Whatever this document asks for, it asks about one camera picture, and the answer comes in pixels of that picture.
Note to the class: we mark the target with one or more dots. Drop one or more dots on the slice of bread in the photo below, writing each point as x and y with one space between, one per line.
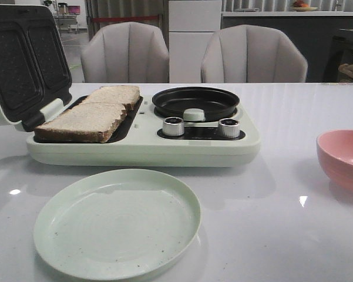
126 95
86 122

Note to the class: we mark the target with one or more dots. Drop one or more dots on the mint green sandwich maker lid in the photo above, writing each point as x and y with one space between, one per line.
34 75

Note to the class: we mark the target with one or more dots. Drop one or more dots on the pink bowl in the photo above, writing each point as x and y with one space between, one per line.
335 156

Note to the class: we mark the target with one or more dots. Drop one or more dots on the mint green breakfast maker base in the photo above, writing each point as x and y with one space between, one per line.
142 146

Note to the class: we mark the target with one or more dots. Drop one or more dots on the left silver control knob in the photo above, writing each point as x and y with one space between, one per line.
173 126

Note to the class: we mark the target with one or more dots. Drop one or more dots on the silver control knob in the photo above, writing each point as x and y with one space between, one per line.
228 128
173 126

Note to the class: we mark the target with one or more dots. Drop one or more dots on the right silver control knob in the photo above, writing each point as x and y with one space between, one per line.
228 128

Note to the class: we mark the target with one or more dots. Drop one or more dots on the round black frying pan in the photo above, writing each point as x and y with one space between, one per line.
216 103

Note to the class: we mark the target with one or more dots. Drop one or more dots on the left beige upholstered chair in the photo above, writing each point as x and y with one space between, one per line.
128 52

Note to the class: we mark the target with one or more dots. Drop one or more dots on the beige upholstered chair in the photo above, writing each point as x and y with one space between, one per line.
128 52
252 54

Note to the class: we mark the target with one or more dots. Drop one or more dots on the mint green round plate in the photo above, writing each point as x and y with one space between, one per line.
118 225

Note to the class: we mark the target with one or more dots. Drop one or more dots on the right beige upholstered chair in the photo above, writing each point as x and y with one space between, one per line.
252 54

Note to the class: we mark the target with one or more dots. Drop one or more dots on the white cabinet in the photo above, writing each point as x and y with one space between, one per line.
191 25

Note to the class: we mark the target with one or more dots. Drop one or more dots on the red barrier tape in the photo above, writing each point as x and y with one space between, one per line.
126 19

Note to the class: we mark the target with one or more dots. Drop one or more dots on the background workbench with monitor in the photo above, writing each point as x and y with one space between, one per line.
65 15

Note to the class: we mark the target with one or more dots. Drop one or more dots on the grey counter with white top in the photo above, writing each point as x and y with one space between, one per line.
324 38

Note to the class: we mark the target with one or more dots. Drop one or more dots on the fruit plate on counter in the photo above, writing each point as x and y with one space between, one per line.
302 6

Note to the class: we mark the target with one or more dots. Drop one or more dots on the mint green pan handle knob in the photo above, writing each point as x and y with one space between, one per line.
194 115

